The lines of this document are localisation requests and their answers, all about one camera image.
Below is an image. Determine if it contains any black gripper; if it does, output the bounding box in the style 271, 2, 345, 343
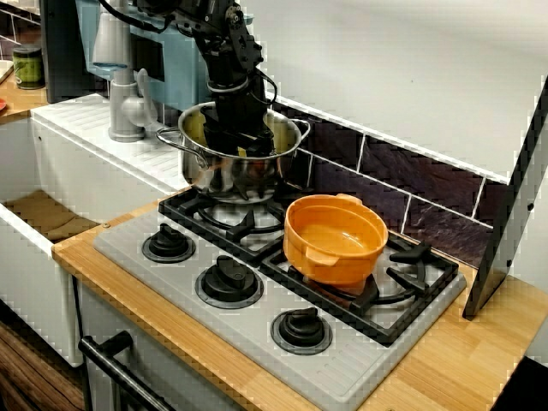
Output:
200, 83, 275, 158

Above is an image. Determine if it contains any stainless steel pot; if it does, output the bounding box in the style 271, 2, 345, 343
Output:
156, 101, 312, 205

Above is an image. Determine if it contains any orange plastic pot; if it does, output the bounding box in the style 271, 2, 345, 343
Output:
283, 193, 390, 287

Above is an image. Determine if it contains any black burner grate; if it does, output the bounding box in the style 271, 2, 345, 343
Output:
158, 190, 301, 269
259, 230, 460, 348

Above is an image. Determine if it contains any light blue plastic bin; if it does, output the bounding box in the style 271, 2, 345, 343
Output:
75, 0, 254, 117

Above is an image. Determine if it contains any black stove knob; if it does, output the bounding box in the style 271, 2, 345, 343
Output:
270, 307, 334, 356
195, 255, 265, 310
141, 222, 197, 263

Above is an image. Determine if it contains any grey toy faucet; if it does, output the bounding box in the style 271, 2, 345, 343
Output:
92, 0, 181, 143

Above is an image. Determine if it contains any white sink basin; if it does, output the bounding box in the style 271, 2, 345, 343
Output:
0, 92, 189, 369

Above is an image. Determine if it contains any grey stove top plate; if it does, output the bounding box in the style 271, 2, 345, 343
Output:
92, 200, 468, 404

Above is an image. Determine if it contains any black upright box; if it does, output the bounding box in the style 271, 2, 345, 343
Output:
39, 0, 110, 104

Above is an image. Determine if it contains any green labelled can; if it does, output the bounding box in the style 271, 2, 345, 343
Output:
11, 45, 46, 91

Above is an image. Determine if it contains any white oven door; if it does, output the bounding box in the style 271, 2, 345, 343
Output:
79, 280, 258, 411

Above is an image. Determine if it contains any dark side panel board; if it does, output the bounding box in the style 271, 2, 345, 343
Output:
462, 72, 548, 322

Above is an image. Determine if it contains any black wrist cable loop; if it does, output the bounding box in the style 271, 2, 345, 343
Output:
250, 70, 279, 106

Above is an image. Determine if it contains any black oven door handle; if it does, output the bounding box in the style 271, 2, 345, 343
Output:
78, 330, 172, 411

